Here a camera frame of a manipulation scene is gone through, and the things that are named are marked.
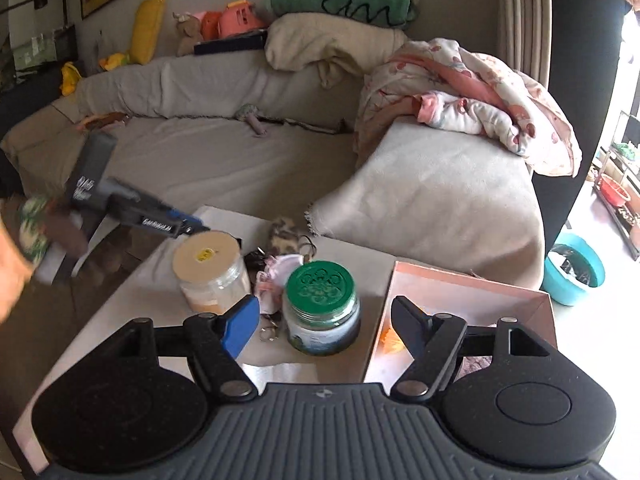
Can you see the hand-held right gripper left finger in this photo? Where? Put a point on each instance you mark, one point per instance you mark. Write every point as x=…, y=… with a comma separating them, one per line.
x=243, y=326

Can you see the small grey plush toy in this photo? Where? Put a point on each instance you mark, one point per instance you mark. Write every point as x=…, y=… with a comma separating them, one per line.
x=252, y=117

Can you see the teal plastic basin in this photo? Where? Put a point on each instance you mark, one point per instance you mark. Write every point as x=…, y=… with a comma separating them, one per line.
x=570, y=285

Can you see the metal storage rack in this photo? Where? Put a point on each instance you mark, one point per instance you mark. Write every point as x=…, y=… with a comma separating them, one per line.
x=620, y=200

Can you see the beige sofa throw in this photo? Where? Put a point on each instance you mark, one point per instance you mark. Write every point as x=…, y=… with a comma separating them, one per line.
x=430, y=205

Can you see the leopard print pouch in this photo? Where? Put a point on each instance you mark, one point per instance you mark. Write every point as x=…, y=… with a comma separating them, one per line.
x=287, y=236

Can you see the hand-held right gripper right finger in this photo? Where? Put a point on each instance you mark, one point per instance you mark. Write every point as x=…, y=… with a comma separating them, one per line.
x=406, y=327

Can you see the person's left forearm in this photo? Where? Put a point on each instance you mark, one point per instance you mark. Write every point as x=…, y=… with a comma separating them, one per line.
x=11, y=270

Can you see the red plastic basin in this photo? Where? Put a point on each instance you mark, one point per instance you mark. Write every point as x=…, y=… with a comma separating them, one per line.
x=614, y=189

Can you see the yellow pillow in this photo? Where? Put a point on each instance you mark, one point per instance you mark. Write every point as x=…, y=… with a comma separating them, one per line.
x=147, y=27

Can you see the beige plush toy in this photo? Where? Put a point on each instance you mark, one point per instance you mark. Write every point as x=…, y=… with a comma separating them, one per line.
x=187, y=35

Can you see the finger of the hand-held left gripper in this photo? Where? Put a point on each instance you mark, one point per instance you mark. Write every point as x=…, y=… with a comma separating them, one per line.
x=172, y=223

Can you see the pink floral blanket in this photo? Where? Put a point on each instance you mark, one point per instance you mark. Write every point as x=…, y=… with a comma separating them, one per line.
x=480, y=105

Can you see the glass jar with green lid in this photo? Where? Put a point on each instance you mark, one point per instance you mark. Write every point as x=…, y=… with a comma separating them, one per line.
x=322, y=305

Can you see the grey sofa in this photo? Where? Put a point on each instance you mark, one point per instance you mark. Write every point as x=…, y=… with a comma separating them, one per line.
x=200, y=160

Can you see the orange item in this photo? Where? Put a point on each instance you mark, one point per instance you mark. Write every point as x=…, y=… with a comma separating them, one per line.
x=392, y=342

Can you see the cream folded blanket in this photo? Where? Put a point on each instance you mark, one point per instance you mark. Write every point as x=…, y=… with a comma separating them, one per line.
x=325, y=42

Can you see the dark flat book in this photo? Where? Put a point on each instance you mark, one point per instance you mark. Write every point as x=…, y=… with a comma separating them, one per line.
x=230, y=44

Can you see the pink cardboard box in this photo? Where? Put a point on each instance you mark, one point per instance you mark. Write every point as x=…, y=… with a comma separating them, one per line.
x=470, y=305

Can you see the pink plush toy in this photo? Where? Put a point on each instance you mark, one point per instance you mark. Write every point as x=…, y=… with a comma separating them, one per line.
x=235, y=20

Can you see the beige curtain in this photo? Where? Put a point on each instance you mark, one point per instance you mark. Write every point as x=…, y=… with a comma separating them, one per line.
x=525, y=15

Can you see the white paper sheet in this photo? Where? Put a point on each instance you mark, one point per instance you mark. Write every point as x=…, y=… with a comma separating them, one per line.
x=285, y=375

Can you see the brown cloth item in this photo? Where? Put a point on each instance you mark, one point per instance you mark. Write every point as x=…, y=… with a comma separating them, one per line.
x=102, y=120

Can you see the small yellow plush toy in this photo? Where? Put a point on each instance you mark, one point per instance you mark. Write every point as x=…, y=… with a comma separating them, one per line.
x=70, y=77

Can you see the yellow green plush toy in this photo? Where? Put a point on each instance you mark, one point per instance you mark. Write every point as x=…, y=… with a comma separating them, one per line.
x=114, y=60

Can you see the plastic jar with beige lid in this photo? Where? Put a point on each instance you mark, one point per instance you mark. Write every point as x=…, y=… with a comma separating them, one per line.
x=212, y=275

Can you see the pink cloth pouch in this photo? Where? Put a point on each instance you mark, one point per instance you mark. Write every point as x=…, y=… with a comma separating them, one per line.
x=276, y=277

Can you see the dark glass cabinet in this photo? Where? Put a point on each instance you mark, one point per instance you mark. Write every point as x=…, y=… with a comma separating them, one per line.
x=30, y=50

